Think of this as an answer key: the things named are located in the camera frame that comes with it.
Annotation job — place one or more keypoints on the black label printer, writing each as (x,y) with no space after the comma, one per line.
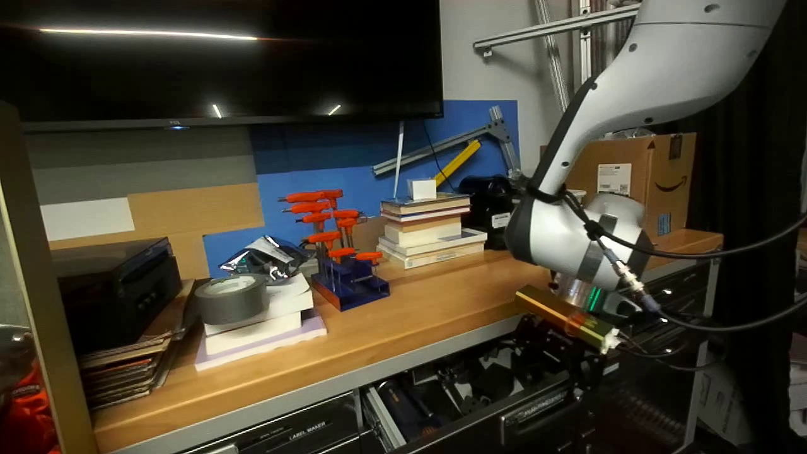
(491,207)

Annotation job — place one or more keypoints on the small white box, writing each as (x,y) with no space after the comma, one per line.
(422,189)

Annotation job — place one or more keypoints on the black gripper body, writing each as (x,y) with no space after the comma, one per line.
(550,351)

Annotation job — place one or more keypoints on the yellow handled tool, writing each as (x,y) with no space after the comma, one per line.
(458,161)

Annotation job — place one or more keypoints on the white foam boards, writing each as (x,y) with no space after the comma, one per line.
(288,319)

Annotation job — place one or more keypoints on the cardboard shipping box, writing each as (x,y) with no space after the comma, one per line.
(654,170)

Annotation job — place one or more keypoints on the stack of books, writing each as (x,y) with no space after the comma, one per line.
(428,232)

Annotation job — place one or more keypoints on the black electronics box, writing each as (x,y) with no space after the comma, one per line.
(113,294)

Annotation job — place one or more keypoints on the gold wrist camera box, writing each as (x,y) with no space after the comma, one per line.
(572,319)

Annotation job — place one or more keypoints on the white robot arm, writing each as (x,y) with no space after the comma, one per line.
(680,58)

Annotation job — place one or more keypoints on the grey duct tape roll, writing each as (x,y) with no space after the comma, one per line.
(230,298)

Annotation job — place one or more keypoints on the black wall monitor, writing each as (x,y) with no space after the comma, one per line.
(133,64)

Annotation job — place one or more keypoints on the red handled hex key set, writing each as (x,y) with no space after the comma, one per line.
(345,270)

